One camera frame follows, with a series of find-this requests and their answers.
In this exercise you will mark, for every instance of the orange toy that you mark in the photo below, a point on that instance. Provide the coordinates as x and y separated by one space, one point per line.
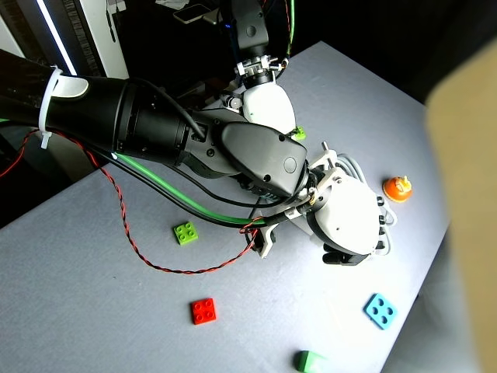
394 192

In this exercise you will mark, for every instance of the smartphone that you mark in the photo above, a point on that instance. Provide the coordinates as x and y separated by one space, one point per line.
190 13

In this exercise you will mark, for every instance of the small lime green brick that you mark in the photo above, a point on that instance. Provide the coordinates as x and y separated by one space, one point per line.
299 134

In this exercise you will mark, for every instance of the white zip tie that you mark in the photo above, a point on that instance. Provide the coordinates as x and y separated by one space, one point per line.
48 101

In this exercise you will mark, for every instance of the green toy block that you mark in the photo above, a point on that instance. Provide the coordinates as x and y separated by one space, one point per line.
306 361

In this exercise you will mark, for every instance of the tan cardboard panel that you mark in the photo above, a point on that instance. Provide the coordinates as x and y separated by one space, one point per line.
466 155

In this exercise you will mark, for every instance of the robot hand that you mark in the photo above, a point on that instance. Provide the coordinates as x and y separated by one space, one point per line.
268 107
345 217

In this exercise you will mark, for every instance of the blue four-hole block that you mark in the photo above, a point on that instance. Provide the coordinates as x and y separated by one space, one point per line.
380 311

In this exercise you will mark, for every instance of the red toy brick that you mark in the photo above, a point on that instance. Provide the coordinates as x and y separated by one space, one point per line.
204 311

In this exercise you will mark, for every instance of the white crumpled paper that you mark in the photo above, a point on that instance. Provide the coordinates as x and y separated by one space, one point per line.
172 4

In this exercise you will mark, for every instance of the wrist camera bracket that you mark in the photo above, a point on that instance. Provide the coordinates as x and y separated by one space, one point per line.
268 241

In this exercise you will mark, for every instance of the white cabinet panel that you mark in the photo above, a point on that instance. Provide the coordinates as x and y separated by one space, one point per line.
101 46

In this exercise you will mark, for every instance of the white light strip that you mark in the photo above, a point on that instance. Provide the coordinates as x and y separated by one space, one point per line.
58 42

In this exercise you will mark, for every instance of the grey table cloth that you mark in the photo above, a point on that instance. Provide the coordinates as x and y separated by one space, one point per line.
97 291

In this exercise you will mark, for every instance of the lime green four-stud brick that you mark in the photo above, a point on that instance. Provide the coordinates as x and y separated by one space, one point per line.
185 233

